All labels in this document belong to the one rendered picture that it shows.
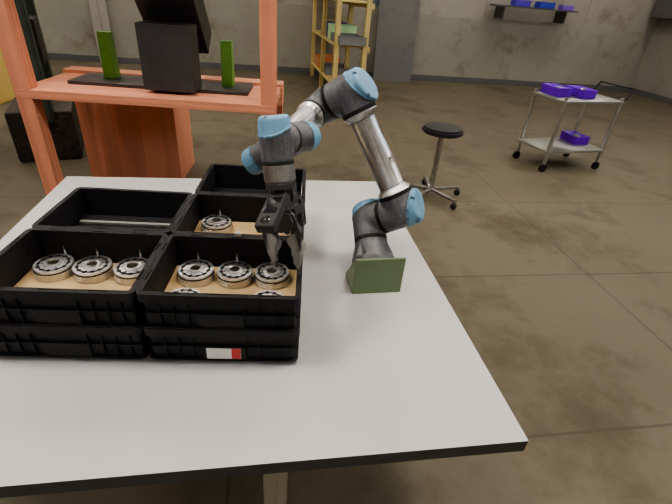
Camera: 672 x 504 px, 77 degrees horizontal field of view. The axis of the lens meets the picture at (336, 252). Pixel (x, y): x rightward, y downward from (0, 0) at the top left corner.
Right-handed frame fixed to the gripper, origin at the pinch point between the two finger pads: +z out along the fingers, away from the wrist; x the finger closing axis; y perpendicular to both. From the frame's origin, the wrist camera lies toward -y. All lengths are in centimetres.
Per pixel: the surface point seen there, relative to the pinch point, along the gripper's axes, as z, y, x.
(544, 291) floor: 86, 198, -83
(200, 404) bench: 30.3, -19.2, 17.3
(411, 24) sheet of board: -202, 900, 121
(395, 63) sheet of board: -130, 892, 155
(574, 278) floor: 86, 224, -105
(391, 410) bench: 36.7, -2.1, -26.1
